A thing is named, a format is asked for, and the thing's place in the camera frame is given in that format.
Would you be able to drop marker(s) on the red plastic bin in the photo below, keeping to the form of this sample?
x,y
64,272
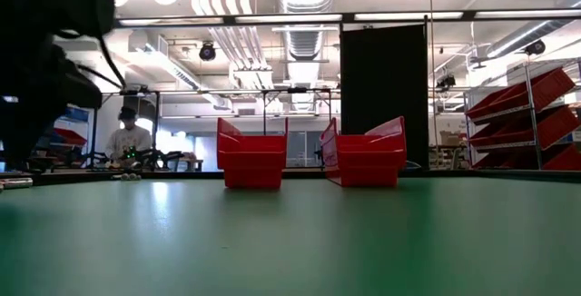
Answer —
x,y
370,166
252,169

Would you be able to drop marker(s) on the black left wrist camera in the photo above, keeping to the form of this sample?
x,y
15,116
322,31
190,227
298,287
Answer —
x,y
81,89

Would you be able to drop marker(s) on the tall black cabinet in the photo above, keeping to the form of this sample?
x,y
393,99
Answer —
x,y
386,73

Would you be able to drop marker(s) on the ceiling light strip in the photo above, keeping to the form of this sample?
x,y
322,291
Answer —
x,y
290,17
517,13
399,16

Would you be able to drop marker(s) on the cardboard box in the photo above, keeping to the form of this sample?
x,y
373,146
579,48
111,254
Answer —
x,y
449,138

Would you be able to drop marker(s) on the red and black cart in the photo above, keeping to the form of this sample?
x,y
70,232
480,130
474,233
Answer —
x,y
68,138

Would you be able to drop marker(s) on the black frame workstation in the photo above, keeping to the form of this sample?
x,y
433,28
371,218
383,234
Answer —
x,y
264,105
156,105

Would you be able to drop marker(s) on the blue storage bin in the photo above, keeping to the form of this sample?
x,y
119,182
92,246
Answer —
x,y
76,114

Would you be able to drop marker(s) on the black background robot arm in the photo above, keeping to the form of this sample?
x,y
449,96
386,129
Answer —
x,y
319,156
150,155

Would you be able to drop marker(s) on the white rectangular ceiling duct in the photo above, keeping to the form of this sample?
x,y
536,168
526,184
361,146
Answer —
x,y
172,66

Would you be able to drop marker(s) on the red shelf bin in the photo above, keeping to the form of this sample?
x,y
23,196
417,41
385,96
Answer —
x,y
544,87
554,125
567,160

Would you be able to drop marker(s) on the black ceiling camera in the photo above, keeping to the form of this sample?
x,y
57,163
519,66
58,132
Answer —
x,y
535,47
446,81
207,52

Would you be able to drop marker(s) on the silver round ventilation duct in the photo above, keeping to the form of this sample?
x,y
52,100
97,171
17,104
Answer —
x,y
304,42
522,37

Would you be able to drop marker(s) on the black aluminium table frame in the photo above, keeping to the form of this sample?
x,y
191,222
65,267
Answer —
x,y
308,174

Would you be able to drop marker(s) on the green table mat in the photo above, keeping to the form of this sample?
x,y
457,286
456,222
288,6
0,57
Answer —
x,y
290,241

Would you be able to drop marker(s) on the person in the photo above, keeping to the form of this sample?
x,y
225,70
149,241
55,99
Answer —
x,y
129,141

